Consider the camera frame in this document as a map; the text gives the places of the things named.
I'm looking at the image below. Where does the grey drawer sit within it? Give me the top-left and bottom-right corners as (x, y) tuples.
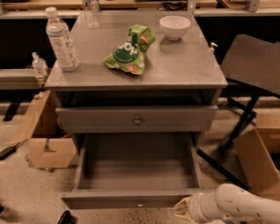
(56, 105), (217, 133)
(62, 133), (211, 209)

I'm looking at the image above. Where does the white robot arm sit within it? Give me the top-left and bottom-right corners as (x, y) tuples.
(174, 184), (280, 224)

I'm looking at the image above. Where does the grey wooden drawer cabinet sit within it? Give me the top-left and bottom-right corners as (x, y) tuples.
(44, 9), (229, 147)

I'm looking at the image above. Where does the brown cardboard box right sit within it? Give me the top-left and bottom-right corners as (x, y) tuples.
(234, 114), (280, 201)

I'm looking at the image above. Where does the brown cardboard box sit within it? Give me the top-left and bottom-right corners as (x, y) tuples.
(11, 91), (78, 169)
(234, 114), (280, 201)

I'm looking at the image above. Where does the brown cardboard box left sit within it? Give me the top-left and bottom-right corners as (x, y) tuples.
(11, 91), (78, 169)

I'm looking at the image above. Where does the green chip bag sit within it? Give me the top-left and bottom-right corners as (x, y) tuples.
(104, 24), (155, 76)

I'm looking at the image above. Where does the black folding chair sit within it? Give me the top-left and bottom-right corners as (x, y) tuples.
(197, 35), (280, 189)

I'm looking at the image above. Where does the small pump bottle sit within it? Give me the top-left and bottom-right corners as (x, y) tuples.
(209, 42), (218, 54)

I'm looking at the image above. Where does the white ceramic bowl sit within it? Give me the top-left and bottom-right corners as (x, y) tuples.
(160, 15), (191, 41)

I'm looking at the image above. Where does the black power adapter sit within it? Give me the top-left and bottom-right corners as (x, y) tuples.
(0, 142), (22, 161)

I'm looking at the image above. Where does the small clear bottle left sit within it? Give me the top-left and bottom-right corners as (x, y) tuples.
(32, 52), (48, 77)

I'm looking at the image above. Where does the clear water bottle white label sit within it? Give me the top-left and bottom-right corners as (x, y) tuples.
(46, 7), (78, 72)

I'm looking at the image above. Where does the clear plastic bottle rear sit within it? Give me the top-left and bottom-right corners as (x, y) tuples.
(82, 0), (100, 29)

